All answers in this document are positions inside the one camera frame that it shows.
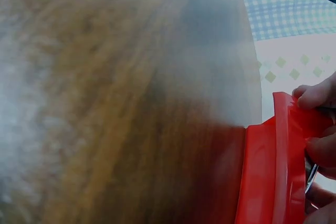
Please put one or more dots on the silver metal utensil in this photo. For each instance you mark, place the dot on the silver metal utensil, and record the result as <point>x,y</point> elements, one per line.
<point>312,175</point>

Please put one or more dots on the person's right thumb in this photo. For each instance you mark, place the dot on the person's right thumb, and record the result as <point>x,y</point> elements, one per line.
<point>313,95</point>

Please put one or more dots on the person's right hand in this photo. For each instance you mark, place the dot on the person's right hand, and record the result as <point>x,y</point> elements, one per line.
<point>324,153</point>

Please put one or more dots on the red plastic bowl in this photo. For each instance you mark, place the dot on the red plastic bowl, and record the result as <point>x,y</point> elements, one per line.
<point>265,171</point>

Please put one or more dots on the person's right fingers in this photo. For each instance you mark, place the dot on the person's right fingers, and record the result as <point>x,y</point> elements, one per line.
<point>324,203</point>

